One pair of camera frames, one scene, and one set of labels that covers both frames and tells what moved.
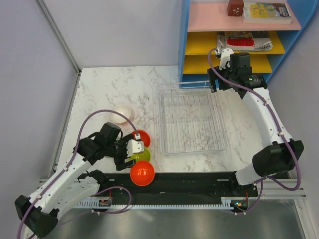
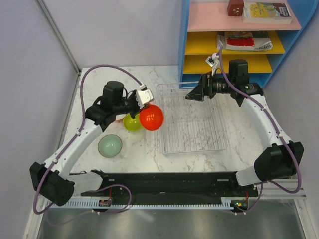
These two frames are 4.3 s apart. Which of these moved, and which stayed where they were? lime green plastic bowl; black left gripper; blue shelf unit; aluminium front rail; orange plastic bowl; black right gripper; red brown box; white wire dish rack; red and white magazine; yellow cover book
Moved: black left gripper; orange plastic bowl; black right gripper; lime green plastic bowl
Stayed: blue shelf unit; red and white magazine; red brown box; white wire dish rack; yellow cover book; aluminium front rail
